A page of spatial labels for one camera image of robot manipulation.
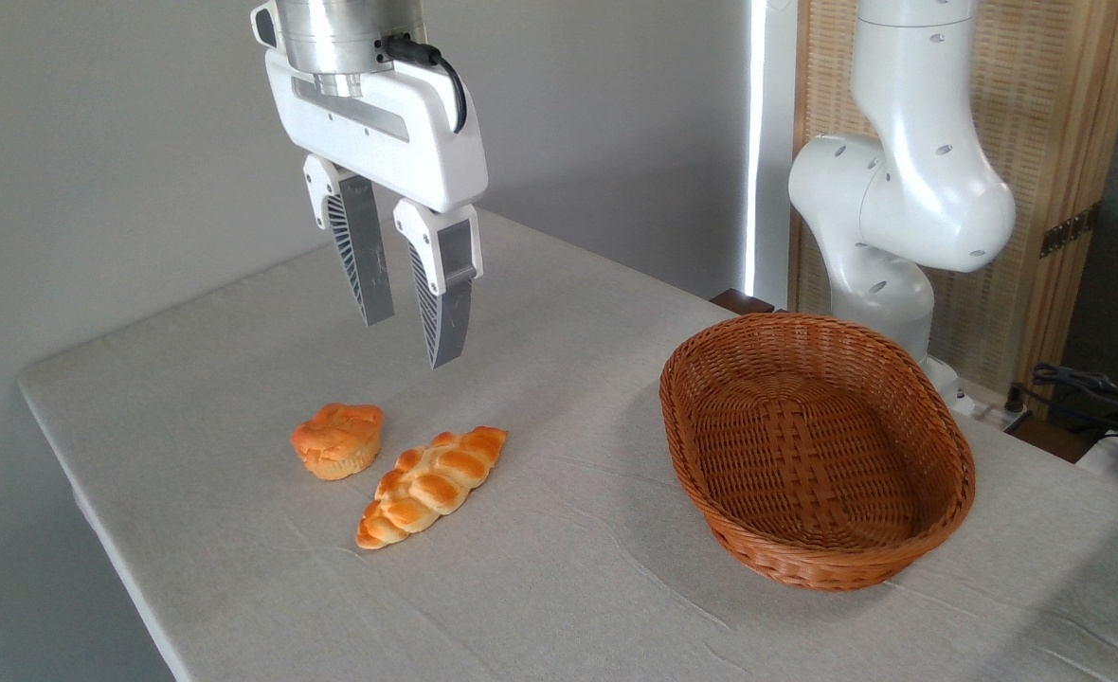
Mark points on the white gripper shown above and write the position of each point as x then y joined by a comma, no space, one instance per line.
379,133

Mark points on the round orange muffin bread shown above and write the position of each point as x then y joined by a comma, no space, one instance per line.
339,440

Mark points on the long braided bread loaf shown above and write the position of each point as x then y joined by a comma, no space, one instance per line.
431,485

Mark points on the brown oval wicker basket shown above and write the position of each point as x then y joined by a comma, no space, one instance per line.
805,455

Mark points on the light grey tablecloth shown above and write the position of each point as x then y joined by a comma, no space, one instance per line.
540,568

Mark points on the dark brown wooden furniture piece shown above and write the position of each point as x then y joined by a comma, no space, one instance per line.
741,301

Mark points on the black metal screen hinge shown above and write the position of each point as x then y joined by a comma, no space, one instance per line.
1071,230

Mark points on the wooden bamboo folding screen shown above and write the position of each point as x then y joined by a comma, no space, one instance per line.
1052,104

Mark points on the white vertical frame strip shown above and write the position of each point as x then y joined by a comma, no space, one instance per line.
769,142

